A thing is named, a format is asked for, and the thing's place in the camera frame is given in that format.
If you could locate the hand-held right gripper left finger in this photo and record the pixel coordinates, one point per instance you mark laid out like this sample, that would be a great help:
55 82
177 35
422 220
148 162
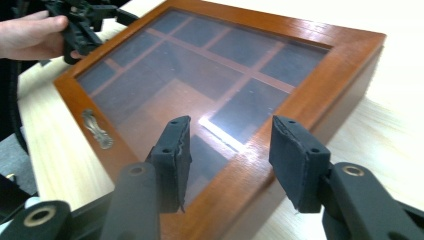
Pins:
170 166

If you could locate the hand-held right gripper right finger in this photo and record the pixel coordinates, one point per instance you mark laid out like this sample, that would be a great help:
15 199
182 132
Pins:
298 166

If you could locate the wooden glass-lid display box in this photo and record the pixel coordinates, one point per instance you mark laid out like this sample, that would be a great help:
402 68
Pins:
213 83

